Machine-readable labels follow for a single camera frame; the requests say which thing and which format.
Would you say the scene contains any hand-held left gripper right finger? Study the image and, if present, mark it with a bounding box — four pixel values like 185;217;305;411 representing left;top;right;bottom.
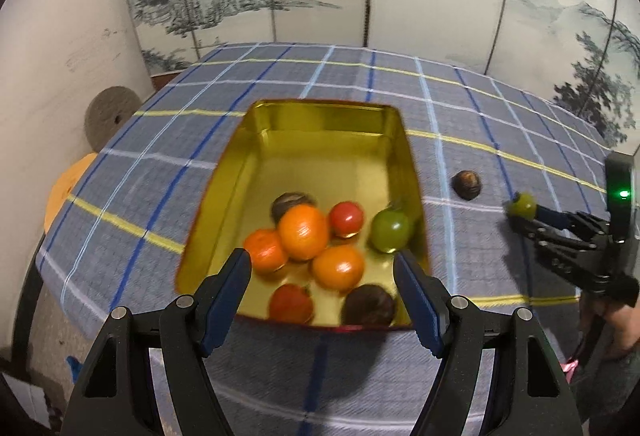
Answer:
393;250;583;436

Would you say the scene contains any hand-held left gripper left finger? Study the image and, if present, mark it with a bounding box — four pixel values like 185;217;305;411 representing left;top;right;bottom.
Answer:
62;249;252;436

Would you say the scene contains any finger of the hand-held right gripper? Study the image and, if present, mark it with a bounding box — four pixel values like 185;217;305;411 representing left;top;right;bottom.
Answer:
506;216;610;263
535;207;612;243

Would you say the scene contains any green tomato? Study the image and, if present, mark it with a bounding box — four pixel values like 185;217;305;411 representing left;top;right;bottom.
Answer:
370;207;413;253
505;192;537;219

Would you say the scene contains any red tomato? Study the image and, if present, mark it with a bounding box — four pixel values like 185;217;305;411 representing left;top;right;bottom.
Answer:
269;283;315;324
328;201;365;237

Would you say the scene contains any orange mandarin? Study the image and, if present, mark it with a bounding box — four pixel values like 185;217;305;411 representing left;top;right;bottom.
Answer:
311;245;366;292
243;229;290;273
278;205;331;262

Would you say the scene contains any dark brown avocado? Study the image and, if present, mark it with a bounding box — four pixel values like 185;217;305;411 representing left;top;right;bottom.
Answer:
270;192;317;224

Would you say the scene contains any red and gold tin box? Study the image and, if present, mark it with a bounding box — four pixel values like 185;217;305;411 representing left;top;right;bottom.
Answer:
175;99;431;332

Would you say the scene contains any person's leg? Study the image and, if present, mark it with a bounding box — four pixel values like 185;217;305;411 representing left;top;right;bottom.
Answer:
572;301;640;436

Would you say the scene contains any small brown shiitake mushroom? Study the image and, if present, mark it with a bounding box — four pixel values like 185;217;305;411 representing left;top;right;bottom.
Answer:
451;170;482;201

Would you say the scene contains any blue plaid tablecloth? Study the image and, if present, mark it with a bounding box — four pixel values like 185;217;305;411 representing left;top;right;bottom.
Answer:
35;42;621;436

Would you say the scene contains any white paper sheet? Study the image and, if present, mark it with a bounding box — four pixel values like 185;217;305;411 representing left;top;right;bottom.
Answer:
0;373;51;429

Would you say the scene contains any grey round millstone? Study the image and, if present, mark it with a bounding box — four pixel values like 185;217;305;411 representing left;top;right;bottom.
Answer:
84;86;142;152

